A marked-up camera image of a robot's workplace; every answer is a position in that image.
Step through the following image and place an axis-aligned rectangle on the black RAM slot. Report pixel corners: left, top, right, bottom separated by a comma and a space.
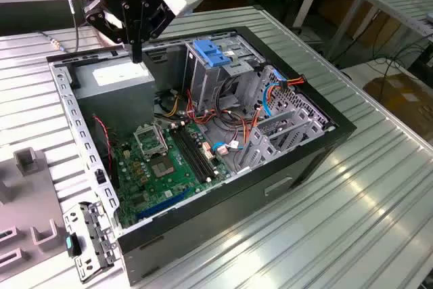
182, 121, 220, 178
175, 125, 211, 183
170, 126, 207, 184
178, 123, 215, 181

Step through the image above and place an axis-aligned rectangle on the metal socket cover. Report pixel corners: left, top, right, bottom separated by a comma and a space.
133, 123, 169, 160

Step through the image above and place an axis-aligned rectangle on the grey power supply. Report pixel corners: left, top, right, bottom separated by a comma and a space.
72, 55, 156, 134

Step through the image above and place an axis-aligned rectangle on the black cable metal plug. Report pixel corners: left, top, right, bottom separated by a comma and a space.
37, 0, 102, 55

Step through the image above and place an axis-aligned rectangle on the CPU socket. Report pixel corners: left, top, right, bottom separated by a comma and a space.
150, 155, 177, 180

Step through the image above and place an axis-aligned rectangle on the orange red power wire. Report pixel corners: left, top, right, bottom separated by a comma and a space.
276, 75, 307, 91

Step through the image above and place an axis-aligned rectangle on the grey parts rack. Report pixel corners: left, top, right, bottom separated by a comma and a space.
0, 146, 81, 289

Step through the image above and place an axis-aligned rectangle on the blue flat wire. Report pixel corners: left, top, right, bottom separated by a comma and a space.
262, 68, 289, 118

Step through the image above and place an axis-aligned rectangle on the yellow black wire bundle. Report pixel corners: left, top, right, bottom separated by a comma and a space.
154, 89, 185, 119

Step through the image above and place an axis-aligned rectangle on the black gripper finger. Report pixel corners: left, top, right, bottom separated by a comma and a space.
83, 0, 138, 64
136, 0, 177, 64

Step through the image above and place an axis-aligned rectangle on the grey metal drive cage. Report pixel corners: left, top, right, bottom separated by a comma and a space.
184, 33, 268, 114

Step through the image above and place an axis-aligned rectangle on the red black twisted wire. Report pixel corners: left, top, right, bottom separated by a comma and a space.
91, 115, 114, 171

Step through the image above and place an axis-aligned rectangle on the green motherboard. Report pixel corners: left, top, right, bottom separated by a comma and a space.
111, 121, 234, 229

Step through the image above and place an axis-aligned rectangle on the orange black wire bundle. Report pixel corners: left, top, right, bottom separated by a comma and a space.
184, 89, 267, 144

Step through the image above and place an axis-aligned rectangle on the blue expansion slot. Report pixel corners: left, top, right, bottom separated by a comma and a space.
137, 189, 190, 221

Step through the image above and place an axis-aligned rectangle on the grey metal slot bracket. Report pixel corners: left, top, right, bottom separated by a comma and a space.
62, 200, 119, 285

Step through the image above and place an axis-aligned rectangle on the black open PC case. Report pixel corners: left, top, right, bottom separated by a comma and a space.
45, 26, 358, 286

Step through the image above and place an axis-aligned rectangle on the blue plastic drive bracket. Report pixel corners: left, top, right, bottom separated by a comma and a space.
193, 39, 231, 69

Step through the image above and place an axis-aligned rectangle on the metal slat side table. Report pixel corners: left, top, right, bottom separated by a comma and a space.
324, 0, 433, 63

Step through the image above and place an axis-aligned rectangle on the flat cardboard box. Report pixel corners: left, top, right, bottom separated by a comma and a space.
363, 74, 433, 141

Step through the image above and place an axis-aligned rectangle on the black teal latch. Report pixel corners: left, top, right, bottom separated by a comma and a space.
65, 233, 82, 258

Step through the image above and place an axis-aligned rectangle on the grey metal disk bay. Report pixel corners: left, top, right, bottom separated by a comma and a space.
236, 64, 338, 174

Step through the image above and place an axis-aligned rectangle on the white connector blue wire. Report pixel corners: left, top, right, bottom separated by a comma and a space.
213, 140, 245, 157

